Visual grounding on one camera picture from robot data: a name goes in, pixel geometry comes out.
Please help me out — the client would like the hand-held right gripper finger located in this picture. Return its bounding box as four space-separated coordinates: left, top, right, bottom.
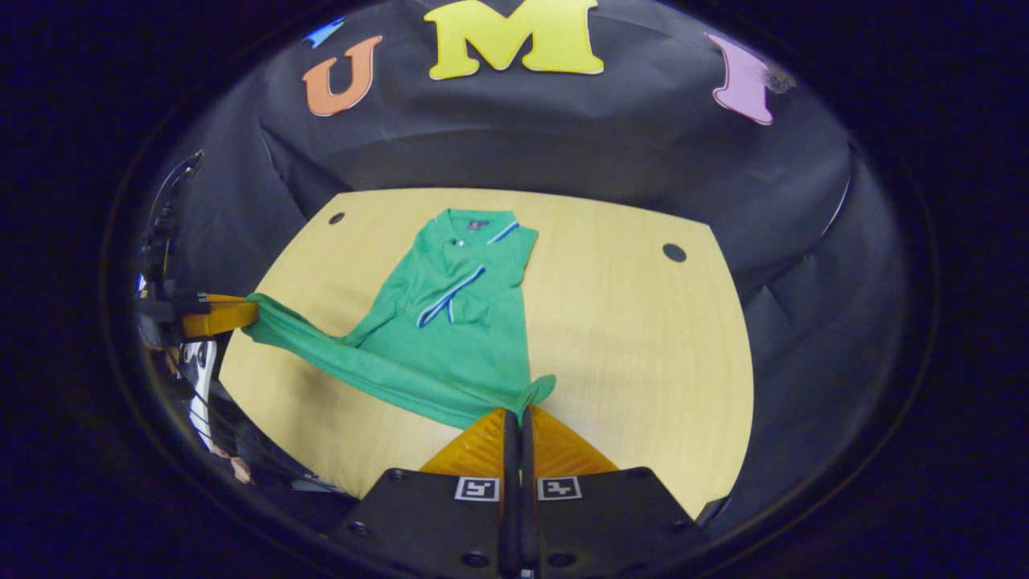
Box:
342 409 520 579
520 404 701 579

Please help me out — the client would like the green T-shirt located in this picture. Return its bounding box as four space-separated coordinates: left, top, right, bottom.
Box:
241 207 557 431

